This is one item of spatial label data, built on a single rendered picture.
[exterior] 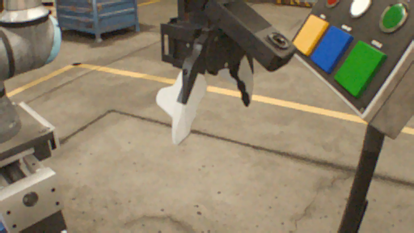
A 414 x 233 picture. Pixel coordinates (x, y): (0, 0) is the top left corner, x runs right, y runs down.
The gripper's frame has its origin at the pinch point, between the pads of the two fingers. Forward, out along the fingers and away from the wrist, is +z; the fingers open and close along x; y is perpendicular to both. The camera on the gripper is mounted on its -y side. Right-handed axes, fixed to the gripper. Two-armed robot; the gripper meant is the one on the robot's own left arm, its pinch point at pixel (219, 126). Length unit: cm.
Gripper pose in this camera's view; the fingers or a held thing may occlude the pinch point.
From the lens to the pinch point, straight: 47.2
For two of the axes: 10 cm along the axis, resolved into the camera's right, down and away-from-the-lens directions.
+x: -6.7, 3.4, -6.6
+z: 0.0, 8.9, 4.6
